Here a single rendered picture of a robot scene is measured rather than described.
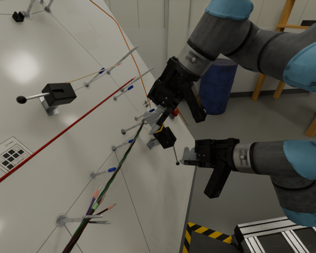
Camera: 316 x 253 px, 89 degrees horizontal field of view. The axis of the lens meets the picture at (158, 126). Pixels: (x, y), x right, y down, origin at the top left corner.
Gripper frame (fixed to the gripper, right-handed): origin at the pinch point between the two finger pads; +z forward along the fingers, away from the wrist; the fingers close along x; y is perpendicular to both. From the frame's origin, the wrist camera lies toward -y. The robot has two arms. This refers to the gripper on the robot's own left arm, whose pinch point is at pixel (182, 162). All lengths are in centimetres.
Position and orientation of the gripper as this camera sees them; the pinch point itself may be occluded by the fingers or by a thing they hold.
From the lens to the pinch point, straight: 58.8
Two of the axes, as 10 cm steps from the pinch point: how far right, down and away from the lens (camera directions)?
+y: 0.3, -9.8, 2.0
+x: -8.0, -1.5, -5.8
